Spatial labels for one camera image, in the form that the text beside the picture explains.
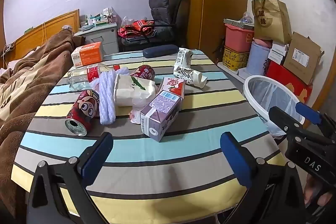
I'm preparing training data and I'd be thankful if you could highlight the white tissue packet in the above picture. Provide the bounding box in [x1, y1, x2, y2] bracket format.
[113, 74, 158, 107]

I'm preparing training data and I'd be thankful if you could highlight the brown blanket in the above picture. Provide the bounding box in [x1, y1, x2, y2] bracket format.
[0, 30, 87, 214]

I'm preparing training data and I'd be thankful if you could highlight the wooden wardrobe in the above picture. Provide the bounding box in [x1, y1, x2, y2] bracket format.
[165, 0, 248, 63]

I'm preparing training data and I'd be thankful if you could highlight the black office chair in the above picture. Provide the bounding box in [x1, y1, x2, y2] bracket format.
[142, 0, 191, 46]

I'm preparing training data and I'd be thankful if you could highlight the clear plastic bottle red label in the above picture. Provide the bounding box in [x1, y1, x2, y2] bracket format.
[67, 63, 117, 92]

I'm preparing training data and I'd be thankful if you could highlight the white gift box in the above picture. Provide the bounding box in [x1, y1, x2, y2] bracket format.
[238, 67, 266, 77]

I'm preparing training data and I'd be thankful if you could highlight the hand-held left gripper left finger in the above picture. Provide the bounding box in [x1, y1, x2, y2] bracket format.
[26, 132, 116, 224]

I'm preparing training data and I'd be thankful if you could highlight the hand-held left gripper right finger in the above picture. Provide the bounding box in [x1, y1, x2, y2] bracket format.
[220, 132, 307, 224]

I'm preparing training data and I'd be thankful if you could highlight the open cardboard box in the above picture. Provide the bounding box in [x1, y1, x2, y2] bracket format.
[283, 32, 324, 85]

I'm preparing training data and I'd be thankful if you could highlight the purple milk carton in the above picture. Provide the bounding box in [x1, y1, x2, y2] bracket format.
[139, 90, 183, 143]

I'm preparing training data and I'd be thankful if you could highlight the grey bedside drawer cabinet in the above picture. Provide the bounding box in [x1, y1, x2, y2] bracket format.
[73, 22, 120, 55]

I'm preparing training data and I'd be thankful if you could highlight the clear plastic bag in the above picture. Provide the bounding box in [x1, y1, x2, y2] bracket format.
[241, 11, 254, 24]

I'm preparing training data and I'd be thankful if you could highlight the person's right hand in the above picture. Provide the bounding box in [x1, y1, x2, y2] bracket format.
[304, 175, 336, 214]

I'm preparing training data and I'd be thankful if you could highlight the dark folded cloth pile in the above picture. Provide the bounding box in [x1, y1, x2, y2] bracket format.
[118, 35, 158, 52]

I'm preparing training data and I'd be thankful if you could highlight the striped tablecloth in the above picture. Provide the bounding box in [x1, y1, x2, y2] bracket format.
[10, 49, 286, 224]

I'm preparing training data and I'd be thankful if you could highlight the pink bedding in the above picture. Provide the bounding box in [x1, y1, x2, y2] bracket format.
[0, 61, 16, 75]

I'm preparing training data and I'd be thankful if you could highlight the red gift box gold print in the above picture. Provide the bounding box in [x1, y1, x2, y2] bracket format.
[265, 60, 314, 104]

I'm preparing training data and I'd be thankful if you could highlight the white rimmed waste bin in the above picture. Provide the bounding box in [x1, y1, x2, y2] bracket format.
[243, 75, 306, 135]

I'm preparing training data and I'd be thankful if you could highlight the red strawberry drink carton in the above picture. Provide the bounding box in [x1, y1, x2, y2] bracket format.
[156, 76, 187, 97]

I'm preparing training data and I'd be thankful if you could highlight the orange and white box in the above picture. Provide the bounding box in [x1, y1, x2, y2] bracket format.
[71, 42, 104, 68]

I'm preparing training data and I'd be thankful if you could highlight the yellow floral tin box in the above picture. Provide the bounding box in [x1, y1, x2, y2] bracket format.
[222, 46, 250, 72]

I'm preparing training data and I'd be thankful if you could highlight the light blue cylinder box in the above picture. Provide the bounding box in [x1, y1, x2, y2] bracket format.
[248, 42, 272, 76]

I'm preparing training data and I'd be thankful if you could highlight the red cartoon drink can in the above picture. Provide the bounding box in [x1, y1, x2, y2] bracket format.
[130, 65, 155, 81]
[65, 89, 101, 136]

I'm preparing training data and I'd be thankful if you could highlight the white plastic bin liner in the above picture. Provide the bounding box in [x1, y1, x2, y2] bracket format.
[248, 77, 306, 138]

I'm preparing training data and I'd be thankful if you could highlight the pink round box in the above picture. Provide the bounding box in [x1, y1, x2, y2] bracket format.
[252, 38, 273, 48]

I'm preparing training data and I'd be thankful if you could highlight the white braided rope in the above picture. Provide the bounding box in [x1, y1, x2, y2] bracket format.
[91, 67, 132, 126]

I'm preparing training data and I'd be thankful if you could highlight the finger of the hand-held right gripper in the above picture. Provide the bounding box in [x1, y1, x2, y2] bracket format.
[268, 106, 313, 141]
[295, 101, 336, 141]

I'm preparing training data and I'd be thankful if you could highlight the green patterned flat box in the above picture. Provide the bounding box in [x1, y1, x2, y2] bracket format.
[223, 18, 254, 28]

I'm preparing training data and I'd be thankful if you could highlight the red striped bag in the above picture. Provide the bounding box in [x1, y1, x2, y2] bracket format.
[117, 19, 158, 39]

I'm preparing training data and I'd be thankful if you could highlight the clear plastic storage box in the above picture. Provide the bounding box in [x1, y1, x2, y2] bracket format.
[217, 61, 252, 84]

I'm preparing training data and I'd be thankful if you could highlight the wooden bed headboard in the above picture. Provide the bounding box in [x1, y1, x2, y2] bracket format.
[4, 9, 80, 60]

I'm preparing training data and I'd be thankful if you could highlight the white drink carton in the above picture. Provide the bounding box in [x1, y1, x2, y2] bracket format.
[175, 48, 193, 67]

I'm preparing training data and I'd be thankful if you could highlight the dark folded umbrella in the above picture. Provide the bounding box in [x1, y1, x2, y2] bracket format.
[213, 44, 225, 62]

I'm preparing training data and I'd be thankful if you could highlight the pink plastic storage bin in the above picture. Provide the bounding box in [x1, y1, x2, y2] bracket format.
[224, 23, 255, 52]

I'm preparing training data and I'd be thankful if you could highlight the white patterned paper cup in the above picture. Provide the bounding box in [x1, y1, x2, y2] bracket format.
[173, 65, 208, 88]

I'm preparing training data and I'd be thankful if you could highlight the dark blue glasses case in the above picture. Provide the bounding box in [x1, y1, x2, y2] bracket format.
[142, 44, 179, 59]

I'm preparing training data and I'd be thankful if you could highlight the clutter of small boxes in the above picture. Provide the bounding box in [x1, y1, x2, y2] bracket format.
[80, 7, 117, 30]

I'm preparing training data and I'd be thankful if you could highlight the yellow cable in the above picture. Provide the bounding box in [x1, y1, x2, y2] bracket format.
[41, 21, 48, 47]

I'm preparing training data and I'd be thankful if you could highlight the clear plastic cup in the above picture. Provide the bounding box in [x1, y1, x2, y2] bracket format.
[129, 98, 150, 125]

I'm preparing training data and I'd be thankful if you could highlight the white plastic bag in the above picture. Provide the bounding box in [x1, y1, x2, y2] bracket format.
[121, 16, 134, 28]

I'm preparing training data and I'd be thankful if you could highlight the brown paper bag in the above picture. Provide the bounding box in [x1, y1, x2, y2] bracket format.
[251, 0, 292, 44]

